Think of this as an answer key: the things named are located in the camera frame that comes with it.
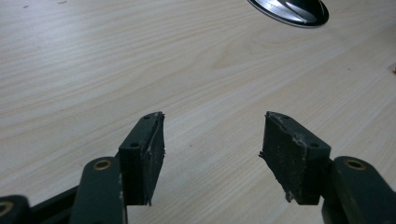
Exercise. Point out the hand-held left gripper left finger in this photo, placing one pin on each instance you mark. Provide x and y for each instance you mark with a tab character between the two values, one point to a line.
141	158

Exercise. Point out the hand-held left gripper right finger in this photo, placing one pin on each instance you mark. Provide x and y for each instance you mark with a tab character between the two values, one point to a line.
292	158

